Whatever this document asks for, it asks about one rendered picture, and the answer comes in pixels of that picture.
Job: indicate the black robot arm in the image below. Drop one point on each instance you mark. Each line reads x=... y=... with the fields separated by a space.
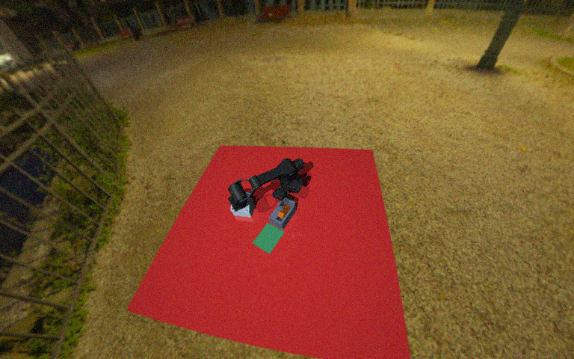
x=284 y=170

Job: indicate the orange l-shaped part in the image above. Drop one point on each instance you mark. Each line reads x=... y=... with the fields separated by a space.
x=283 y=212

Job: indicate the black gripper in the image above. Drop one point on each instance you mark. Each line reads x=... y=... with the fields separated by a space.
x=282 y=192

